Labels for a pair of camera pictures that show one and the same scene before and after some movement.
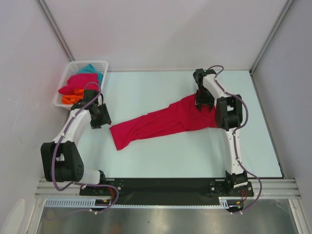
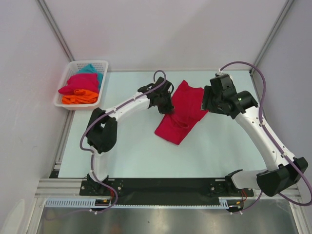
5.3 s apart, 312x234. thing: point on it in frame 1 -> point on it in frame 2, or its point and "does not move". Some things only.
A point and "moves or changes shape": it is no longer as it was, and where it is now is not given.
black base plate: x=163 y=190 does not move
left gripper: x=105 y=119 -> x=169 y=108
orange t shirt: x=72 y=99 does not move
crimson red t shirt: x=184 y=115 moves or changes shape
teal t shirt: x=89 y=68 does not move
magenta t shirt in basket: x=84 y=81 does not move
